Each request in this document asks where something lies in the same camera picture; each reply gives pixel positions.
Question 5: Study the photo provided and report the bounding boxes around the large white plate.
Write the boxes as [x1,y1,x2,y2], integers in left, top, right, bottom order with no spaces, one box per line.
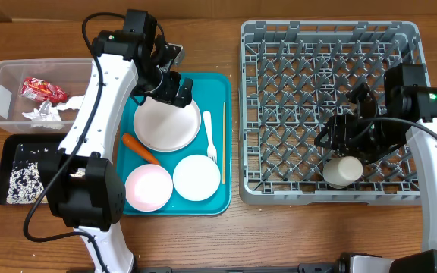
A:
[133,99,201,152]

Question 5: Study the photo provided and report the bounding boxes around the white cup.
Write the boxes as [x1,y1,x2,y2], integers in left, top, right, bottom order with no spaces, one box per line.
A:
[322,156,363,189]

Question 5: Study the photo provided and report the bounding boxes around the small white plate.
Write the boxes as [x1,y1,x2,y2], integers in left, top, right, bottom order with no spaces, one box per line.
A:
[172,155,221,202]

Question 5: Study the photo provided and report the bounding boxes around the pink bowl with food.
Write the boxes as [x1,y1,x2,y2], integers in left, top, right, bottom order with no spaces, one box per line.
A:
[125,164,174,212]

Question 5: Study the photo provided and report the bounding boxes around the white tissue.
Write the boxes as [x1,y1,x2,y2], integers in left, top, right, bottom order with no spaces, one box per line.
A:
[22,101,64,130]
[56,96,84,111]

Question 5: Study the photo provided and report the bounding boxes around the red snack wrapper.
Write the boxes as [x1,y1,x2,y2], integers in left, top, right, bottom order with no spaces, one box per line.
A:
[19,77,68,103]

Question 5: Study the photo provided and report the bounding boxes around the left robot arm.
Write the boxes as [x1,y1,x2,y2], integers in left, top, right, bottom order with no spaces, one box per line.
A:
[38,9,193,272]

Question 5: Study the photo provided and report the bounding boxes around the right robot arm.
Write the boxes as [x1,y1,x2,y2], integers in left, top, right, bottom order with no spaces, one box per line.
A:
[314,64,437,272]

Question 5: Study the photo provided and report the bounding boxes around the grey dishwasher rack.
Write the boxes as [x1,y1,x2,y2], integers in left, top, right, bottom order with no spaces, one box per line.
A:
[239,20,425,206]

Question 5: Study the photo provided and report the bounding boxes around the wooden chopstick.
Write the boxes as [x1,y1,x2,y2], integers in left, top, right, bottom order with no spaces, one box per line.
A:
[222,102,226,184]

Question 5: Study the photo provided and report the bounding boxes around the white plastic fork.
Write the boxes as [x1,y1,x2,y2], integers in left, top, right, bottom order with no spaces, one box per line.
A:
[203,111,217,163]

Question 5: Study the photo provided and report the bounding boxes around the teal serving tray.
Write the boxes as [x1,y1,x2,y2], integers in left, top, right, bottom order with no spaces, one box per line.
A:
[116,73,232,216]

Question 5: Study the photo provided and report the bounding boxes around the orange carrot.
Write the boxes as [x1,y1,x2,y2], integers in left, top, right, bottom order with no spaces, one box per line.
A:
[121,133,160,165]

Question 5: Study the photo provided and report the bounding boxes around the black tray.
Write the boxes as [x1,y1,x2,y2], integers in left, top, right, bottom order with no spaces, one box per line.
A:
[0,133,65,205]

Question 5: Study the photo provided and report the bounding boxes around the clear plastic bin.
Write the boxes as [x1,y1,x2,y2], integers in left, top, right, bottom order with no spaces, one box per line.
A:
[0,58,93,133]

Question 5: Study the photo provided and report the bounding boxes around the rice and peanuts pile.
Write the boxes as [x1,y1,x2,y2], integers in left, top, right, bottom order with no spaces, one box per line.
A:
[6,143,49,205]

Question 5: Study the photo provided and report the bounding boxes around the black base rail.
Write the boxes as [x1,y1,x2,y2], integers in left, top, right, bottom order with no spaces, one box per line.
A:
[138,262,334,273]

